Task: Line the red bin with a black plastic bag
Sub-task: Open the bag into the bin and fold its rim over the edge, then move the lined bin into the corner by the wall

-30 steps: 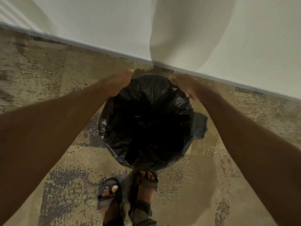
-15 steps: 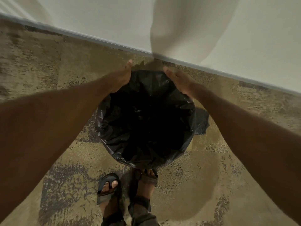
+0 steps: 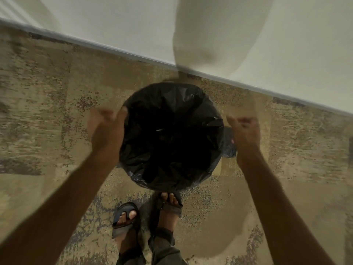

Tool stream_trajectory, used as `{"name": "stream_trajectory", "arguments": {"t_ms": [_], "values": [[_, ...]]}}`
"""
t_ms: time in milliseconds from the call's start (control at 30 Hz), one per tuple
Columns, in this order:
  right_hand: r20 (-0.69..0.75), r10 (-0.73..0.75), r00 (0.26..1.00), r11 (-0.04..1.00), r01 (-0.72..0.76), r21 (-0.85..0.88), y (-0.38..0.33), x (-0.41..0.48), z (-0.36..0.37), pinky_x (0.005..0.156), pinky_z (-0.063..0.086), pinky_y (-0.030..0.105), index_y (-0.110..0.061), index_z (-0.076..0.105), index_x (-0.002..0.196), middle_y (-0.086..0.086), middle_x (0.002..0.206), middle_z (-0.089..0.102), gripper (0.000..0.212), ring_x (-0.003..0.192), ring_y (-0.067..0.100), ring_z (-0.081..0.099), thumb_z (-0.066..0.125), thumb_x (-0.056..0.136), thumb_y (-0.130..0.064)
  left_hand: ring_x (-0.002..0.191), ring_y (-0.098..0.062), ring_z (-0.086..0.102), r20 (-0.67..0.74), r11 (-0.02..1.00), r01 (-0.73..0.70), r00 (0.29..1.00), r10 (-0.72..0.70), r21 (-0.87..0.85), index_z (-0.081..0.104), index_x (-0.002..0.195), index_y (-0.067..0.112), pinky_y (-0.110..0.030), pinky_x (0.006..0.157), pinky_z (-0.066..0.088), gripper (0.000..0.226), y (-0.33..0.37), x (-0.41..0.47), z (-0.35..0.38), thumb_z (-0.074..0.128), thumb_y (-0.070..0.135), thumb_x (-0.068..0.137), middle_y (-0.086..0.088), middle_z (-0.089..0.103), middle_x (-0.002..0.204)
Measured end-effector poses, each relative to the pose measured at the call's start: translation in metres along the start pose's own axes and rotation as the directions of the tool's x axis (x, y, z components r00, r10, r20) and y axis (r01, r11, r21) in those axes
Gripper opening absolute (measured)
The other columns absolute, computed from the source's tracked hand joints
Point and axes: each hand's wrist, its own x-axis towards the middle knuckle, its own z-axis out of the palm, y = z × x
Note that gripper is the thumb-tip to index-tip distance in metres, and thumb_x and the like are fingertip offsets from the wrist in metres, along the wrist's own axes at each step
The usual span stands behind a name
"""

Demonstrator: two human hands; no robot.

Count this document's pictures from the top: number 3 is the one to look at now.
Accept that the person's right hand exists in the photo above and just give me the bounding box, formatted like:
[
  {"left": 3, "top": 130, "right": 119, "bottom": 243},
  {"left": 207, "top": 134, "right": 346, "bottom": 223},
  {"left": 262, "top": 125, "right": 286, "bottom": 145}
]
[{"left": 226, "top": 116, "right": 261, "bottom": 164}]

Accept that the person's left hand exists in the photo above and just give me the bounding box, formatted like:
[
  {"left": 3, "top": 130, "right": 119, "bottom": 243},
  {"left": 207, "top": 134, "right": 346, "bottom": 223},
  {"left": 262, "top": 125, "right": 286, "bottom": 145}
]
[{"left": 88, "top": 106, "right": 129, "bottom": 161}]

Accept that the black plastic trash bag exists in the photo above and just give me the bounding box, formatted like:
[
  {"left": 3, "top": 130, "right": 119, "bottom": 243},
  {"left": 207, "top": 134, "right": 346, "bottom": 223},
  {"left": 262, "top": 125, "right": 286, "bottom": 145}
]
[{"left": 118, "top": 82, "right": 238, "bottom": 192}]

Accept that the person's right forearm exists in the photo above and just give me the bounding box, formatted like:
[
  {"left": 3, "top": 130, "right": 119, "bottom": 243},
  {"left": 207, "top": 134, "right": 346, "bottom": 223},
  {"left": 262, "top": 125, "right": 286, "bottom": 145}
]
[{"left": 237, "top": 150, "right": 336, "bottom": 265}]

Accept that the person's left forearm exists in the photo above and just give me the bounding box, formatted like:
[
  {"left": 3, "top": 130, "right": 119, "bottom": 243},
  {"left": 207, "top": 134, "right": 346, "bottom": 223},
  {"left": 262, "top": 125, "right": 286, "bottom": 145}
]
[{"left": 0, "top": 151, "right": 119, "bottom": 265}]

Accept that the grey skirting board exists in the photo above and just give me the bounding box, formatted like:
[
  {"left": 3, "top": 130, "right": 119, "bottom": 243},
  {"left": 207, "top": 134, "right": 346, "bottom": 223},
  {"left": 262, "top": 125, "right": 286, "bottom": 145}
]
[{"left": 0, "top": 17, "right": 353, "bottom": 117}]

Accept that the person's right foot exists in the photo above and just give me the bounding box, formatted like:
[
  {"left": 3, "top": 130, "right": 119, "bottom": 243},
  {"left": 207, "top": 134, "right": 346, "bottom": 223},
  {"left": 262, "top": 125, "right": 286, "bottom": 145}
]
[{"left": 157, "top": 192, "right": 179, "bottom": 232}]

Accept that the person's foot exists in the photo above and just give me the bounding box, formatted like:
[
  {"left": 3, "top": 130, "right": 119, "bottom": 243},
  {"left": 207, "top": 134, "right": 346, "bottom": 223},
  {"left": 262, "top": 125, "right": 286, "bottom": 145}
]
[
  {"left": 157, "top": 192, "right": 179, "bottom": 232},
  {"left": 115, "top": 209, "right": 139, "bottom": 255}
]

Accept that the person's left foot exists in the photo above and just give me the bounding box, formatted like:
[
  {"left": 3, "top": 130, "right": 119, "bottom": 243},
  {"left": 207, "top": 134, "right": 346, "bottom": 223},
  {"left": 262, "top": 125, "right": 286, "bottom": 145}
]
[{"left": 115, "top": 209, "right": 139, "bottom": 255}]

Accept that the person's left blue sandal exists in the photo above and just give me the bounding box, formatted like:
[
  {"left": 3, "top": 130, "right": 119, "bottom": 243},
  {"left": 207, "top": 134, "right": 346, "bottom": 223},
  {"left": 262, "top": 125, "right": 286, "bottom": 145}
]
[{"left": 111, "top": 202, "right": 142, "bottom": 240}]

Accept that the person's right dark sandal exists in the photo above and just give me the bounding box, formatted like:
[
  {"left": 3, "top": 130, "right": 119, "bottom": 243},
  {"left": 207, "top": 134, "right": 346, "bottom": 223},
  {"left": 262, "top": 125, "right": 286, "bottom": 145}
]
[{"left": 158, "top": 191, "right": 183, "bottom": 218}]

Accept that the person's right trouser leg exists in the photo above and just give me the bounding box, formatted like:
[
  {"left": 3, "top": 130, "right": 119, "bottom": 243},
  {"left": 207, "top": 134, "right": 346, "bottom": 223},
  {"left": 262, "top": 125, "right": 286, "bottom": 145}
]
[{"left": 148, "top": 227, "right": 188, "bottom": 265}]

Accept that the person's trouser leg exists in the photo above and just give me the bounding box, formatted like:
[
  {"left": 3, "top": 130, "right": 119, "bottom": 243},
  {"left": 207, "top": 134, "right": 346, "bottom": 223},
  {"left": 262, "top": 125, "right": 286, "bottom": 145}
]
[
  {"left": 148, "top": 227, "right": 188, "bottom": 265},
  {"left": 116, "top": 245, "right": 147, "bottom": 265}
]

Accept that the person's left trouser leg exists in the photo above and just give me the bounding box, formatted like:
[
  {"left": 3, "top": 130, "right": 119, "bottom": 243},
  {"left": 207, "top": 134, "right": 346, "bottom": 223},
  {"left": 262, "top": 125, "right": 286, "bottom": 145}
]
[{"left": 116, "top": 245, "right": 147, "bottom": 265}]

